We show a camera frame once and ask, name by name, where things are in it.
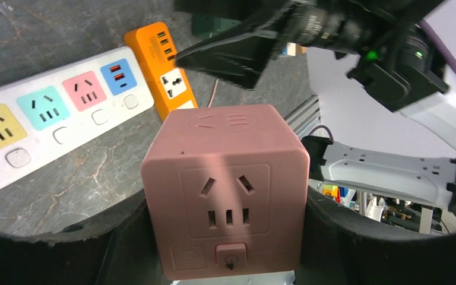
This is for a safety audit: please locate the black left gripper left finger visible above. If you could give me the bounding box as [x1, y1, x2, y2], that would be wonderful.
[0, 191, 169, 284]

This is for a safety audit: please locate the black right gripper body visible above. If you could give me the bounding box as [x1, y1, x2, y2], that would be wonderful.
[287, 0, 449, 80]

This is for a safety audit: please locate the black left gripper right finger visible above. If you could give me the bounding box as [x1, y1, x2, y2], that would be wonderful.
[295, 189, 456, 284]

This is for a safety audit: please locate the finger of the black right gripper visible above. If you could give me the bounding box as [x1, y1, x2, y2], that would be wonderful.
[175, 5, 295, 90]

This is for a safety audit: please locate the pink cube socket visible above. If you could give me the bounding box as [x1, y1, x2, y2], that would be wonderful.
[141, 104, 310, 280]

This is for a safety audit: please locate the white multicolour power strip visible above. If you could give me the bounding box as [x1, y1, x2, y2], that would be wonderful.
[0, 46, 154, 189]

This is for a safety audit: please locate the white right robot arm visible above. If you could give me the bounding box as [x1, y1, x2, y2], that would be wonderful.
[174, 1, 456, 215]

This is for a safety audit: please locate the dark green socket cube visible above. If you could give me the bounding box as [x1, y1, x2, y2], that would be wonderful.
[191, 14, 240, 40]

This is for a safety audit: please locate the orange power strip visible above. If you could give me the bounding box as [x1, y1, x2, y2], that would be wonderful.
[123, 21, 198, 120]

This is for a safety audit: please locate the thin pink cable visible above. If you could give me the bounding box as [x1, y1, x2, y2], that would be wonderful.
[206, 78, 219, 107]

